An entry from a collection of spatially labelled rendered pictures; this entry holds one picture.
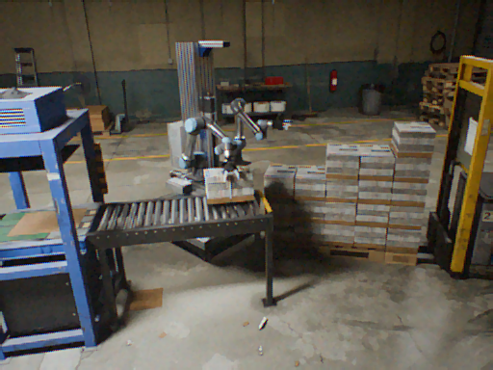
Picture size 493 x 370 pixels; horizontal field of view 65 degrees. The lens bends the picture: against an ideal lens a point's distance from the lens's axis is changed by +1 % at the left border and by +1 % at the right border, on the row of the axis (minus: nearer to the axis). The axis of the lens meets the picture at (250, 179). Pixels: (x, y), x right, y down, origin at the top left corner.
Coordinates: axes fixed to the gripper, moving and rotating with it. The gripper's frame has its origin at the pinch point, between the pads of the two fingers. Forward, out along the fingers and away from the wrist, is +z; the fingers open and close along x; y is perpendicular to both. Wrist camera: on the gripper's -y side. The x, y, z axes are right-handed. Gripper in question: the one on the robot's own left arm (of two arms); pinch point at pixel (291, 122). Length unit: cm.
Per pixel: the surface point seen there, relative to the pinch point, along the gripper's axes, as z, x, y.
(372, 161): 80, 43, 16
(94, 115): -497, -311, 119
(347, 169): 59, 46, 24
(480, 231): 171, 57, 68
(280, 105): -132, -535, 157
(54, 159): -103, 198, -46
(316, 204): 33, 53, 60
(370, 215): 82, 49, 69
